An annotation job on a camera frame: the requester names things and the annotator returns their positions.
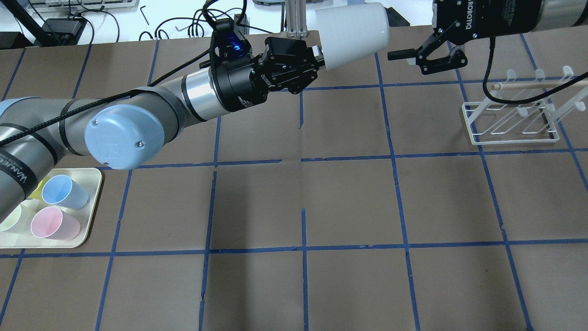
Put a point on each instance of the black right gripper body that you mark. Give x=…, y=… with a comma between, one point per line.
x=468, y=17

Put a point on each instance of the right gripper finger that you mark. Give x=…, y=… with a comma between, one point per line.
x=420, y=56

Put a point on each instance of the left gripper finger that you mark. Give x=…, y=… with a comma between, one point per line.
x=317, y=51

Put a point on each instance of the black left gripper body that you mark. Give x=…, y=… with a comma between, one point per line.
x=237, y=85

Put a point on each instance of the grey plastic cup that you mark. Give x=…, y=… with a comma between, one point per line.
x=349, y=33

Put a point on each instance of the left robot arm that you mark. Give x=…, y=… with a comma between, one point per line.
x=127, y=130

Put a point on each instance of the blue plastic cup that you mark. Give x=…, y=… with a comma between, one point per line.
x=62, y=191

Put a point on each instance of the yellow plastic cup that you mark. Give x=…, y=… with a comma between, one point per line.
x=37, y=193

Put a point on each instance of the pink plastic cup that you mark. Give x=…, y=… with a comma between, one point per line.
x=54, y=224

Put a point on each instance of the cream plastic cup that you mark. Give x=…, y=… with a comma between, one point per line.
x=12, y=219

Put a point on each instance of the black power adapter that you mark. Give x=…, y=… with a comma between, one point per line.
x=395, y=19

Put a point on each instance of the cream plastic tray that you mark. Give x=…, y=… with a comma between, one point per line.
x=20, y=236

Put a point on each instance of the aluminium frame post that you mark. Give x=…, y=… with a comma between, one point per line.
x=295, y=15

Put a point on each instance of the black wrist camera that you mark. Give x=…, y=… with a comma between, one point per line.
x=228, y=43

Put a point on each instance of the white wire cup rack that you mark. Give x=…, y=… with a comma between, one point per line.
x=491, y=123

